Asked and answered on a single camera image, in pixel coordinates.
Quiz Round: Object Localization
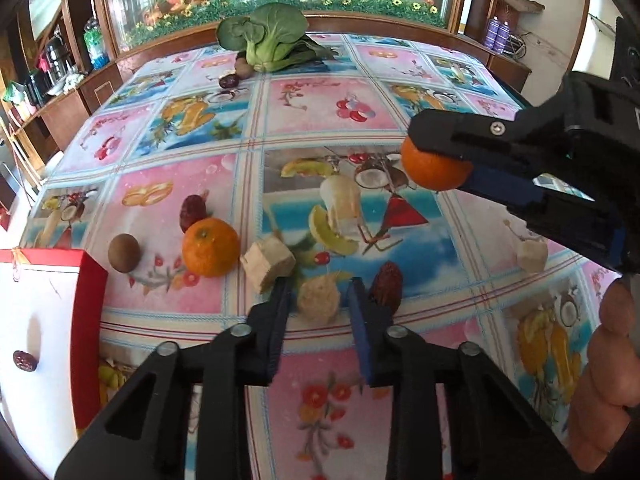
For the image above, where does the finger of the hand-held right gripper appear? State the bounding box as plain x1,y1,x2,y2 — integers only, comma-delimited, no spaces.
409,92,568,173
462,165,626,271

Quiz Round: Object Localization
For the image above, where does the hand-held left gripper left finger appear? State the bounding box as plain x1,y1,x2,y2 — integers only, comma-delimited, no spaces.
54,276,296,480

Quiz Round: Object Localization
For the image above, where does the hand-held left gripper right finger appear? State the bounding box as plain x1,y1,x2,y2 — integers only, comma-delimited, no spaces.
347,276,583,480

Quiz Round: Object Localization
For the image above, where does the beige food chunk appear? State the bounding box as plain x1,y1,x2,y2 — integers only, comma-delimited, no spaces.
297,272,342,326
502,219,549,275
240,237,297,293

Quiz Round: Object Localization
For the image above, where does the orange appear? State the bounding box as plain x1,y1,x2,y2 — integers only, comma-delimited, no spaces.
181,216,241,277
401,136,473,192

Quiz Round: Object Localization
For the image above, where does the red cardboard box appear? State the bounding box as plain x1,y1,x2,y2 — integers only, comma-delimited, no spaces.
0,247,109,478

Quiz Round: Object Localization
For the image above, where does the person's right hand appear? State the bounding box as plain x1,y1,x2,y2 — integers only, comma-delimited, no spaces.
567,277,640,473

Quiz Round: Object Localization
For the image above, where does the printed fruit tablecloth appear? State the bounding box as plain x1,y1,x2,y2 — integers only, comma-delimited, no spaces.
20,30,631,480

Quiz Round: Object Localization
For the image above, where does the green bok choy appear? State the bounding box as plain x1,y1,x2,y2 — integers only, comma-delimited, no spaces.
216,2,336,73

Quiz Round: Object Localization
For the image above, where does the green plastic bottle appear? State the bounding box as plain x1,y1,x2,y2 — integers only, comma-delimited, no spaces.
82,16,111,68

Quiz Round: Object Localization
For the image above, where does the black thermos jug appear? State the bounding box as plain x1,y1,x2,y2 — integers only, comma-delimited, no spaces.
45,42,70,78

